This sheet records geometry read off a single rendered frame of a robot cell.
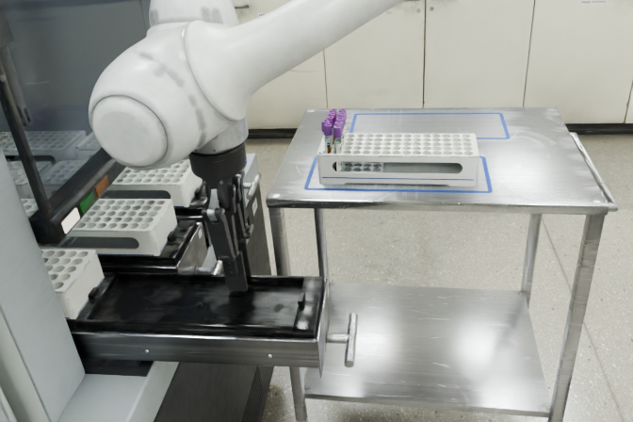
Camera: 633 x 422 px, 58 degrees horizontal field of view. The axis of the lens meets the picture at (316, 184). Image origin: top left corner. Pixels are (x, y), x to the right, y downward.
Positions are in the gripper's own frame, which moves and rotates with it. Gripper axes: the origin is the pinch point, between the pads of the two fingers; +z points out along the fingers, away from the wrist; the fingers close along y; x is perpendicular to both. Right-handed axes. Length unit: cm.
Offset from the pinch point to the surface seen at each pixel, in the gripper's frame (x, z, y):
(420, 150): 28.0, -3.7, -30.6
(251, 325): 4.0, 2.5, 9.8
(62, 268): -25.5, -1.7, 3.7
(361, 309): 14, 57, -54
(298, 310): 10.0, 2.6, 6.5
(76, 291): -21.8, -0.5, 7.3
